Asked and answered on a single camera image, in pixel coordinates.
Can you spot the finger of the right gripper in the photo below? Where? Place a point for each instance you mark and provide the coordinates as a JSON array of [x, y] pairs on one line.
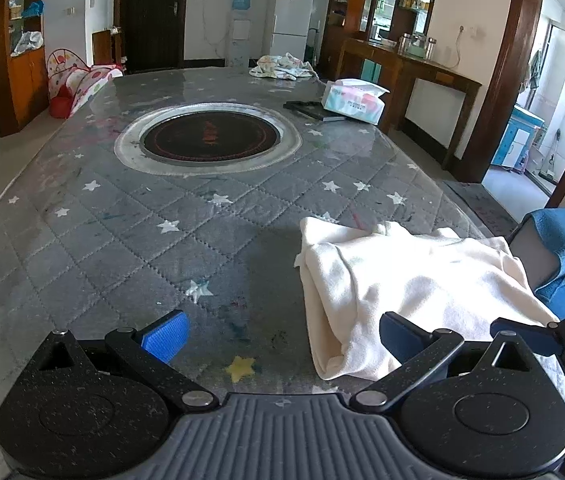
[[540, 339]]

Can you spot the crumpled patterned cloth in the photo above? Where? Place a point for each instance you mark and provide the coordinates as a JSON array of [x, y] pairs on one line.
[[282, 67]]

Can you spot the water dispenser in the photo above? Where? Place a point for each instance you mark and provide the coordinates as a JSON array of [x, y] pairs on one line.
[[238, 39]]

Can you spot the cream white garment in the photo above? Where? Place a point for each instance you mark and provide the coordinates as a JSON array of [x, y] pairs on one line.
[[351, 278]]

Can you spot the white refrigerator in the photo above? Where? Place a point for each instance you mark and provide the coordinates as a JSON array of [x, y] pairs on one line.
[[287, 26]]

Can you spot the round induction cooktop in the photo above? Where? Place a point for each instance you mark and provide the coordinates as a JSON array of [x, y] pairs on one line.
[[207, 140]]

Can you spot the tissue pack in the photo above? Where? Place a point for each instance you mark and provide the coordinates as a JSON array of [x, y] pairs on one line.
[[356, 99]]

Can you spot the blue sofa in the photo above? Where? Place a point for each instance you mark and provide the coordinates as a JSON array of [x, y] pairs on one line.
[[539, 242]]

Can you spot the glass jars on table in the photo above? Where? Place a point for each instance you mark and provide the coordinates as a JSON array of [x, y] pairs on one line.
[[417, 45]]

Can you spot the dark wooden door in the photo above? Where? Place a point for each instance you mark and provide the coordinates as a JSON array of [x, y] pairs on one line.
[[153, 33]]

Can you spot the blue cabinet in doorway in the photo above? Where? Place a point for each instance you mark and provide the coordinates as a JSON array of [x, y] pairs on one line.
[[521, 129]]

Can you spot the wooden side table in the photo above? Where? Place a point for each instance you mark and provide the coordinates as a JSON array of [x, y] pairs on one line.
[[399, 72]]

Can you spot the polka dot play tent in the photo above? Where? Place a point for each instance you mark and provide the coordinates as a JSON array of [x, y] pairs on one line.
[[71, 82]]

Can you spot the left wooden shelf cabinet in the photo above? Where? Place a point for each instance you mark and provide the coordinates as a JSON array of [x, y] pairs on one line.
[[23, 72]]

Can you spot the grey star quilted table cover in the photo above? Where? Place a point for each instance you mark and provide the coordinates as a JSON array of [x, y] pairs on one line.
[[88, 244]]

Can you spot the right wooden display cabinet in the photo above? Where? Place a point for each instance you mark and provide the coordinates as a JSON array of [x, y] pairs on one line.
[[377, 21]]

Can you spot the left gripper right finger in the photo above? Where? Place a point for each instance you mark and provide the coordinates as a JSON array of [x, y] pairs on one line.
[[423, 357]]

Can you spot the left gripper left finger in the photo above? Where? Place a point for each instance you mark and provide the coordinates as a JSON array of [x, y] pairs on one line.
[[148, 353]]

